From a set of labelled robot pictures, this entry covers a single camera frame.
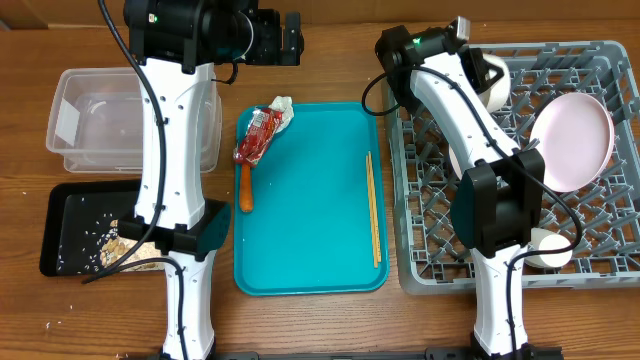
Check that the grey dishwasher rack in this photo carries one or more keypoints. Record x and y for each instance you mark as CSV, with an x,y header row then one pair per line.
x,y
431,260

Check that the large pink plate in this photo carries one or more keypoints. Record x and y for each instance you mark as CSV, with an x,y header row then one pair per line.
x,y
575,135

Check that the white bowl with food scraps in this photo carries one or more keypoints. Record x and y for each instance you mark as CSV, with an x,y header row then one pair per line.
x,y
496,98

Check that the clear plastic bin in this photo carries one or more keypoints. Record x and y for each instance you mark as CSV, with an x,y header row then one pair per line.
x,y
96,121

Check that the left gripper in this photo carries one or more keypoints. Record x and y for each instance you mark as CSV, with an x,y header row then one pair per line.
x,y
272,53

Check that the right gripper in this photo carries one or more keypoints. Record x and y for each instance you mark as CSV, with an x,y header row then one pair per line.
x,y
480,67

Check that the teal serving tray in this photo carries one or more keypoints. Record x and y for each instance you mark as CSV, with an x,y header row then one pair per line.
x,y
309,231

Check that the orange carrot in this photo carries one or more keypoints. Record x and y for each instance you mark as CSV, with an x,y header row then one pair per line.
x,y
246,201

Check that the black plastic tray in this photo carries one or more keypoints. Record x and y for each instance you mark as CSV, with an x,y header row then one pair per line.
x,y
81,221

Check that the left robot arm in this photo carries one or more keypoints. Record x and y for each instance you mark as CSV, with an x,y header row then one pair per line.
x,y
174,47

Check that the rice and peanut scraps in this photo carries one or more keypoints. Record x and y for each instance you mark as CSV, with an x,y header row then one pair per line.
x,y
115,247

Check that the red snack wrapper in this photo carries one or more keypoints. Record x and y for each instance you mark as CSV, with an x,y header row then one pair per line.
x,y
261,131

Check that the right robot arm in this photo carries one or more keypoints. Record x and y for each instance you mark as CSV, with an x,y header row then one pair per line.
x,y
498,199

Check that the wooden chopstick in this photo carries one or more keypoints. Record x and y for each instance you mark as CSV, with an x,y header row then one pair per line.
x,y
369,209
374,212

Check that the white tissue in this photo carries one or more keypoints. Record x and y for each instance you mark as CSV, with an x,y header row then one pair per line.
x,y
284,105

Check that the pink bowl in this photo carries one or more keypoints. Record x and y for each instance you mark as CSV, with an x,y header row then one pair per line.
x,y
454,163

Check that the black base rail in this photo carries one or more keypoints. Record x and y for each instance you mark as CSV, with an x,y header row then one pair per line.
x,y
434,353

